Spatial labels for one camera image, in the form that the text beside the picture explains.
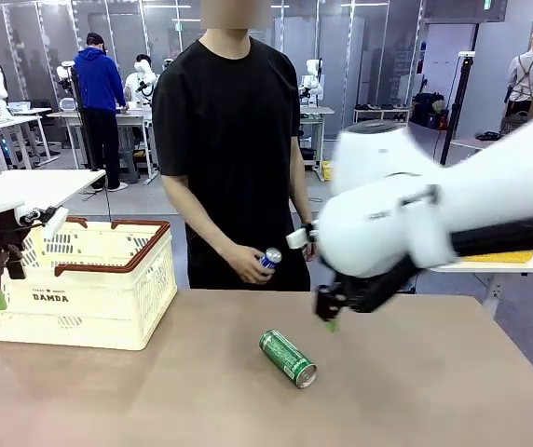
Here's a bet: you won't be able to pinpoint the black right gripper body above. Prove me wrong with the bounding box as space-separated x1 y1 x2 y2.
314 278 376 323

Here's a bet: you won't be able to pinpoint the green drink can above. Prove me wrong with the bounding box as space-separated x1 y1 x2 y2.
258 328 318 390

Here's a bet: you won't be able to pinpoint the blue drink can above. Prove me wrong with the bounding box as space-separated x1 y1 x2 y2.
257 247 282 274

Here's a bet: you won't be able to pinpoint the person's right forearm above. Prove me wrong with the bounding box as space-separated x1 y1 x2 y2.
183 217 239 263

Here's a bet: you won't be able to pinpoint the person's left forearm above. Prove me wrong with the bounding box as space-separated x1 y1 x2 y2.
293 185 315 225

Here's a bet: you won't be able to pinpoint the yellow plastic basket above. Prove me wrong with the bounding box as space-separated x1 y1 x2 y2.
463 250 533 264

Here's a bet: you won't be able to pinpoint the dark wicker basket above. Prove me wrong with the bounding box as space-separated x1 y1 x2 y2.
499 110 531 137

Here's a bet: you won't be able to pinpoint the person's right hand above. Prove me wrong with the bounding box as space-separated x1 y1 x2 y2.
227 243 273 284

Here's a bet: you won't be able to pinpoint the white work table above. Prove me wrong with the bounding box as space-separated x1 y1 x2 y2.
0 168 107 221

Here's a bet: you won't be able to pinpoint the white side table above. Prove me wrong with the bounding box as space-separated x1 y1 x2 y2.
427 249 533 318

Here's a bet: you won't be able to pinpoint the person in blue hoodie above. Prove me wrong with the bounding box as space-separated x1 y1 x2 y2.
74 32 130 193

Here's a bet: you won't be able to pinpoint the grey background desk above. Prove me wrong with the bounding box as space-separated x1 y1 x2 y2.
297 105 335 181

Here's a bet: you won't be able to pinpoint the white shoe rack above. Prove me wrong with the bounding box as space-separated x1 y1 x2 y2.
352 102 411 127

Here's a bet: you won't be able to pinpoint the person in black t-shirt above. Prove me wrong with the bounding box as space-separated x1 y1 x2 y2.
152 0 314 292

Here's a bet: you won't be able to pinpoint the black bags pile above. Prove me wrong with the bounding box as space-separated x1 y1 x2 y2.
413 92 449 130

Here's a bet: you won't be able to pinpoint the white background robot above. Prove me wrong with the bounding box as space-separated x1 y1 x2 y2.
297 59 324 106

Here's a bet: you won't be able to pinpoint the black tripod white head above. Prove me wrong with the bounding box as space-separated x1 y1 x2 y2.
438 51 476 167

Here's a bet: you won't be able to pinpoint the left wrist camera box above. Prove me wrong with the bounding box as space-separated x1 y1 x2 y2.
14 206 70 239

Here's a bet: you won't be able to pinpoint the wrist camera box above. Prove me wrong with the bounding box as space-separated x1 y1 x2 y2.
14 206 70 239
286 223 320 250

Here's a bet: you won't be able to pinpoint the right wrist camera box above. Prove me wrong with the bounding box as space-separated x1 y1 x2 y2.
286 223 320 250

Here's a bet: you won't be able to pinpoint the cream basket brown handles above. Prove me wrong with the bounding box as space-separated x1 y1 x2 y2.
0 217 179 351

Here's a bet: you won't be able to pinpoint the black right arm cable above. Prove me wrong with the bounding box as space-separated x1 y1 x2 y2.
349 214 533 314

